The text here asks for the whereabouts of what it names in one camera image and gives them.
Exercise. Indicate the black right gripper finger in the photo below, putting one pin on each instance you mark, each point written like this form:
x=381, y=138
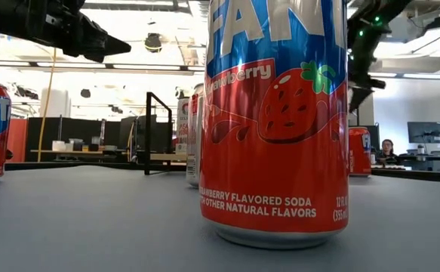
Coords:
x=358, y=99

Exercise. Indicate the wooden shelf with black frame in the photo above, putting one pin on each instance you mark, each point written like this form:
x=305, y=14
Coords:
x=159, y=157

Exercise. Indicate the black partition panel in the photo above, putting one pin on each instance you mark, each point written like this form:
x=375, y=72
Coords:
x=80, y=130

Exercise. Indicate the small black ceiling dome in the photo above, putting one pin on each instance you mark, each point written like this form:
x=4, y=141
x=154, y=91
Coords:
x=85, y=93

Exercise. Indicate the grey container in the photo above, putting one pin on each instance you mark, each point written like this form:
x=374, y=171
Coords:
x=76, y=145

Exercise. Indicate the white bottle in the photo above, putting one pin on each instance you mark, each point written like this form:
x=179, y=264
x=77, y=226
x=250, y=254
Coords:
x=421, y=150

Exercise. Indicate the black table edge rail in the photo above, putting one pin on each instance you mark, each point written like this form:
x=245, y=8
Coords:
x=72, y=165

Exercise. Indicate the black computer monitor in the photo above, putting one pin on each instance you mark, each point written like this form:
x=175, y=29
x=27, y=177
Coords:
x=375, y=138

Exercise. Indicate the orange partition panel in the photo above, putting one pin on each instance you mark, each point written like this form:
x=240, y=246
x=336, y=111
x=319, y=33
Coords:
x=17, y=140

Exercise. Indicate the dark grey desk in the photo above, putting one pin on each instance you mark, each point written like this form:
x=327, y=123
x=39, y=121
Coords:
x=431, y=162

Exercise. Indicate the wooden desk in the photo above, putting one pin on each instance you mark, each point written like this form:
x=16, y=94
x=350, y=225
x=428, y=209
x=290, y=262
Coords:
x=53, y=152

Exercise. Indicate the dark wall monitor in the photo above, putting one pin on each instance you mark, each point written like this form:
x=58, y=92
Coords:
x=425, y=132

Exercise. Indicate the white container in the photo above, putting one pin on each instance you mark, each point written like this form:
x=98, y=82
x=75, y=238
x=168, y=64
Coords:
x=58, y=146

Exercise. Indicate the white cylindrical column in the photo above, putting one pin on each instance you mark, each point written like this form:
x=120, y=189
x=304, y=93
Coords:
x=55, y=102

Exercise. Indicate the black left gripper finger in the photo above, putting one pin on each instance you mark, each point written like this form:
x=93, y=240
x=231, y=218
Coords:
x=108, y=43
x=85, y=56

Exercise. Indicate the person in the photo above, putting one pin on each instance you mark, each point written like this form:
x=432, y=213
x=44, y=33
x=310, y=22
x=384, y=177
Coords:
x=387, y=151

